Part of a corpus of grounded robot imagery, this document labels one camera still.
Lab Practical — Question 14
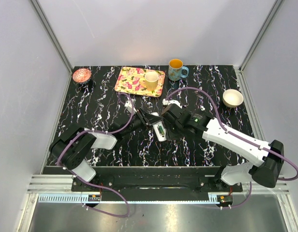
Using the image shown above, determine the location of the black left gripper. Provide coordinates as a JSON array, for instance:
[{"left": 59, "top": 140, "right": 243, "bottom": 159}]
[{"left": 122, "top": 107, "right": 163, "bottom": 137}]

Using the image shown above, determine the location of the white remote control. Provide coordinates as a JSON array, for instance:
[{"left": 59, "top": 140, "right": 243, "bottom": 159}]
[{"left": 151, "top": 112, "right": 167, "bottom": 142}]

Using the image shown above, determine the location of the green AA battery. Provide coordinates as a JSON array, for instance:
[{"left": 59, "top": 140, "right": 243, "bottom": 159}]
[{"left": 158, "top": 126, "right": 164, "bottom": 136}]

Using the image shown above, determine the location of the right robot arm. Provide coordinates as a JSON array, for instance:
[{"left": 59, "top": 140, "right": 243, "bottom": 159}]
[{"left": 162, "top": 103, "right": 284, "bottom": 191}]

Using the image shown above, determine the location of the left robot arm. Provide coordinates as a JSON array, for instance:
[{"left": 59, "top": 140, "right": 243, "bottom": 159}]
[{"left": 49, "top": 109, "right": 162, "bottom": 191}]

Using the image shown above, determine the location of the yellow mug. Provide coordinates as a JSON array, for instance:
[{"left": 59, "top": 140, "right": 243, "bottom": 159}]
[{"left": 139, "top": 72, "right": 159, "bottom": 91}]

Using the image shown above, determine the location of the floral serving tray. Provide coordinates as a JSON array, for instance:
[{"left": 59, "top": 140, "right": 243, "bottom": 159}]
[{"left": 114, "top": 66, "right": 165, "bottom": 98}]

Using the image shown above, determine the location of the blue patterned mug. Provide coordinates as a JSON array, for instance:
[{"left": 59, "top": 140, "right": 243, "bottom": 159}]
[{"left": 168, "top": 58, "right": 189, "bottom": 81}]

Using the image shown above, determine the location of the cream bowl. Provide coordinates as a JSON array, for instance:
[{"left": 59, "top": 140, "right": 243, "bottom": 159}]
[{"left": 223, "top": 89, "right": 244, "bottom": 108}]

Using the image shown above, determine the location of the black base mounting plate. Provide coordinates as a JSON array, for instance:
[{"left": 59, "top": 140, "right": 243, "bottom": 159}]
[{"left": 71, "top": 166, "right": 244, "bottom": 201}]

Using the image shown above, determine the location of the pink patterned bowl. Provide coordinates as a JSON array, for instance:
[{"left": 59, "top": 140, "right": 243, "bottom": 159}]
[{"left": 72, "top": 68, "right": 91, "bottom": 83}]

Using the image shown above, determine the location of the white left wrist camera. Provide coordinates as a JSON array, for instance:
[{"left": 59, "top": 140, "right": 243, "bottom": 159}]
[{"left": 124, "top": 99, "right": 137, "bottom": 114}]

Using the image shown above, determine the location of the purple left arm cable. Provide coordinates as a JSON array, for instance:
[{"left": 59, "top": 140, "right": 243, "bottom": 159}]
[{"left": 56, "top": 93, "right": 131, "bottom": 218}]

